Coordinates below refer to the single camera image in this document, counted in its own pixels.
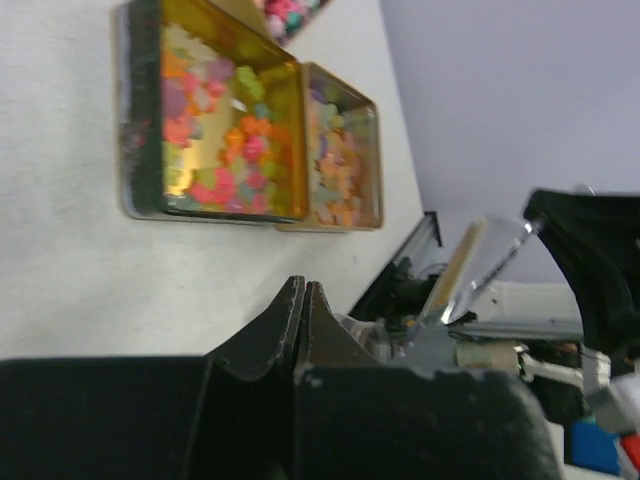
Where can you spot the clear glass jar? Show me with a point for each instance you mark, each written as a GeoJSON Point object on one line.
{"type": "Point", "coordinates": [380, 337]}

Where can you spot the gold square candy tin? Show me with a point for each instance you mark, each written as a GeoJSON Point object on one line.
{"type": "Point", "coordinates": [345, 180]}

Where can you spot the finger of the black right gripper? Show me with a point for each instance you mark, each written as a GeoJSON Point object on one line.
{"type": "Point", "coordinates": [594, 240]}

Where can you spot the dark square candy tin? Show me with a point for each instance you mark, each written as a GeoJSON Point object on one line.
{"type": "Point", "coordinates": [211, 117]}

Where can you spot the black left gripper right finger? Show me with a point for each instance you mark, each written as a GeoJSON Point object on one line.
{"type": "Point", "coordinates": [358, 419]}

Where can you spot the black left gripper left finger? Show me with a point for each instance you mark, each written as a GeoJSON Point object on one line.
{"type": "Point", "coordinates": [221, 415]}

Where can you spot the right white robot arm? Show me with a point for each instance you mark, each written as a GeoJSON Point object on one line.
{"type": "Point", "coordinates": [527, 361]}

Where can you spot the silver metal scoop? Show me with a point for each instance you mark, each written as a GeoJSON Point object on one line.
{"type": "Point", "coordinates": [469, 300]}

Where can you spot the gold rectangular candy tin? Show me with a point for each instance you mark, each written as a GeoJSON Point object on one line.
{"type": "Point", "coordinates": [284, 19]}

